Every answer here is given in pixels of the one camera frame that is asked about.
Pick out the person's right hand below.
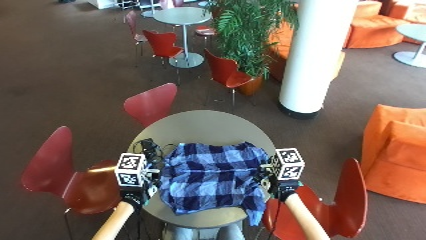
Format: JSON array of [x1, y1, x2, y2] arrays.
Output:
[[258, 160, 305, 202]]

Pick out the person's left hand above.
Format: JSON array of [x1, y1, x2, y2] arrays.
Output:
[[119, 150, 166, 205]]

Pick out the white marker cube right glove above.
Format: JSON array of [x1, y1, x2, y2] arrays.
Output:
[[269, 147, 308, 181]]

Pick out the white marker cube glove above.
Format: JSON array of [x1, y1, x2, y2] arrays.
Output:
[[269, 147, 308, 181], [114, 152, 150, 188]]

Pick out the white marker cube left glove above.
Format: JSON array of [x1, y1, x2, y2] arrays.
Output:
[[114, 152, 150, 188]]

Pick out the blue plaid cloth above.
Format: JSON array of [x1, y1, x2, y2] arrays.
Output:
[[158, 141, 271, 227]]

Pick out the red chair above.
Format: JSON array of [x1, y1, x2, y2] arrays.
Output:
[[21, 125, 124, 240], [204, 48, 259, 108], [142, 29, 186, 68], [262, 157, 371, 240], [124, 10, 151, 58], [123, 82, 179, 129]]

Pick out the person's legs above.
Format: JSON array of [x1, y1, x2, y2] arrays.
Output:
[[168, 221, 247, 240]]

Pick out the orange plant pot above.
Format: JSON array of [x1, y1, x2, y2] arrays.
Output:
[[238, 74, 267, 97]]

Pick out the orange armchair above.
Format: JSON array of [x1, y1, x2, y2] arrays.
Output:
[[360, 103, 426, 205]]

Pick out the orange sofa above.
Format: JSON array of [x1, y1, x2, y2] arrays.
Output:
[[344, 0, 426, 50], [265, 21, 297, 83]]

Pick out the white round pillar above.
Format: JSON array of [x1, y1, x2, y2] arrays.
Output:
[[277, 0, 360, 120]]

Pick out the red stool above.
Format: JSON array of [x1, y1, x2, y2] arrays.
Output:
[[194, 25, 219, 51]]

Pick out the green potted palm plant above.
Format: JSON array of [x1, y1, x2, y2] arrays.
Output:
[[207, 0, 300, 80]]

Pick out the black cable bundle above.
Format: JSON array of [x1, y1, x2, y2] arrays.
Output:
[[131, 137, 168, 161]]

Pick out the black glove cable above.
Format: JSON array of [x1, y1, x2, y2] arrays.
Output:
[[124, 203, 151, 240], [265, 196, 285, 240]]

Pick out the round grey pedestal table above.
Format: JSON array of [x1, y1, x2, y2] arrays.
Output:
[[152, 7, 214, 69], [392, 23, 426, 69]]

